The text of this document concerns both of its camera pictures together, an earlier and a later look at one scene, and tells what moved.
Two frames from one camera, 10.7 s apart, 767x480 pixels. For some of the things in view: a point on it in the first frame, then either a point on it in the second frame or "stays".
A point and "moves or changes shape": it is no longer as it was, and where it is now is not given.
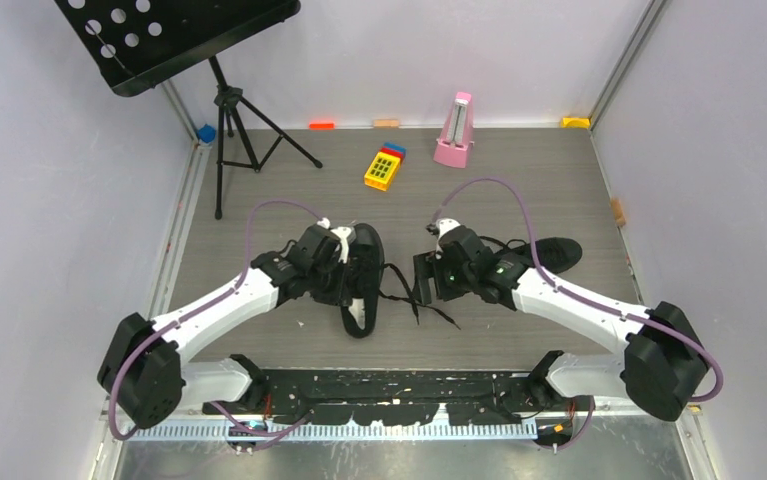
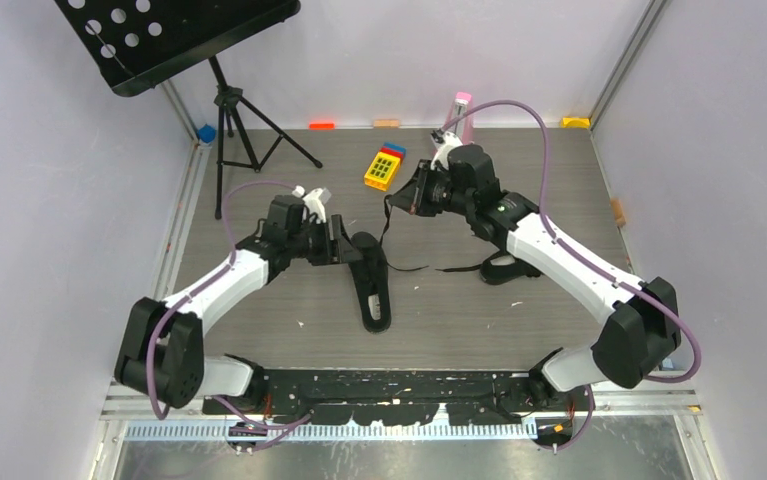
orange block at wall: [322, 126] stays
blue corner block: [207, 133] stays
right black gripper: [426, 266] to [407, 199]
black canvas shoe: [365, 263] moves or changes shape
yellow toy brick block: [382, 170] stays
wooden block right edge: [618, 212] stays
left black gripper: [341, 293] to [347, 252]
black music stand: [137, 43] stays
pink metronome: [456, 140] stays
